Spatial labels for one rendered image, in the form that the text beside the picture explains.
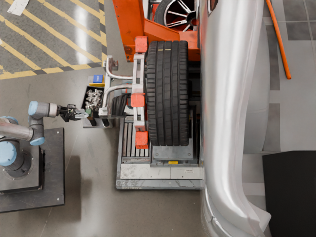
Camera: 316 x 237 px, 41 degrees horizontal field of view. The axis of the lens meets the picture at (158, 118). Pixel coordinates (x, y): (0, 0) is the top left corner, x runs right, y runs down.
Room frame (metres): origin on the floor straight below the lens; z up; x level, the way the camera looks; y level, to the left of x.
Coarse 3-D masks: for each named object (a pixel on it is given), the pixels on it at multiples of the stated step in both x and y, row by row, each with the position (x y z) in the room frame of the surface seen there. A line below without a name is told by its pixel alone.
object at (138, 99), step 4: (132, 96) 1.15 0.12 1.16; (136, 96) 1.15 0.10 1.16; (140, 96) 1.14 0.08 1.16; (144, 96) 1.15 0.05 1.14; (132, 100) 1.13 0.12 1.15; (136, 100) 1.13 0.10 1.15; (140, 100) 1.13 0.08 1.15; (144, 100) 1.13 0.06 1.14; (132, 104) 1.11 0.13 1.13; (136, 104) 1.11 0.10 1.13; (140, 104) 1.11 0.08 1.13; (144, 104) 1.11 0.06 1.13
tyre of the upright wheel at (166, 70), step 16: (160, 48) 1.44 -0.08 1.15; (176, 48) 1.42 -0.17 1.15; (160, 64) 1.32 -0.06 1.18; (176, 64) 1.30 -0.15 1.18; (160, 80) 1.22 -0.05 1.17; (176, 80) 1.20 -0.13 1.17; (160, 96) 1.14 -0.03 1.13; (176, 96) 1.12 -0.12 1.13; (160, 112) 1.07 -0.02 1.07; (176, 112) 1.06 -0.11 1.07; (160, 128) 1.01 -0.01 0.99; (176, 128) 1.00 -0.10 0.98; (160, 144) 0.99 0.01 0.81; (176, 144) 0.98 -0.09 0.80
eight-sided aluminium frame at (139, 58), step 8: (136, 56) 1.43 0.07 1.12; (144, 56) 1.43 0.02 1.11; (136, 64) 1.38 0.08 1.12; (144, 64) 1.39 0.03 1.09; (136, 72) 1.33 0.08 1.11; (144, 72) 1.55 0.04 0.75; (136, 80) 1.29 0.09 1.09; (136, 88) 1.22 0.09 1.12; (136, 112) 1.12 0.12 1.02; (144, 112) 1.13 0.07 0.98; (136, 120) 1.09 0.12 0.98; (144, 120) 1.08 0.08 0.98; (136, 128) 1.07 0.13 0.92; (144, 128) 1.06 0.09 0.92
